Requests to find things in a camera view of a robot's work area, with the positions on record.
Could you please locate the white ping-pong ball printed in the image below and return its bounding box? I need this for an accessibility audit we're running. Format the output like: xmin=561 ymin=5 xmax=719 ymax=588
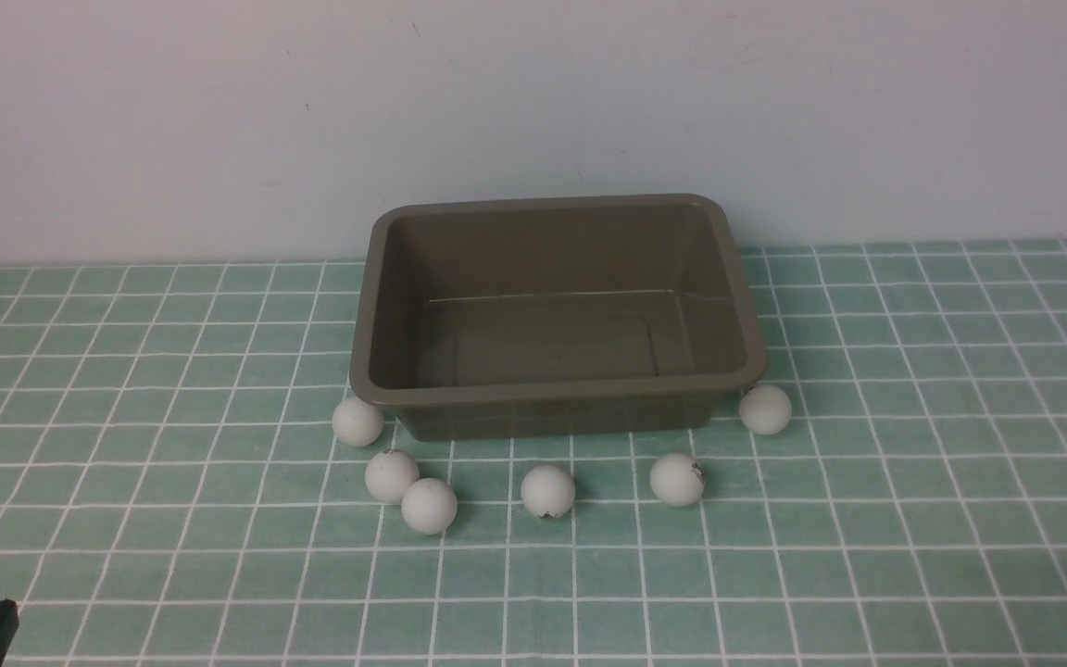
xmin=649 ymin=452 xmax=706 ymax=508

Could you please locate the green checked tablecloth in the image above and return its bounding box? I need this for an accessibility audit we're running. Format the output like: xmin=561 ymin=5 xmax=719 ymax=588
xmin=0 ymin=239 xmax=1067 ymax=666

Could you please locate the olive green plastic bin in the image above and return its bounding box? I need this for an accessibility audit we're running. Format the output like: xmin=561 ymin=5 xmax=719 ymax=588
xmin=348 ymin=194 xmax=768 ymax=442

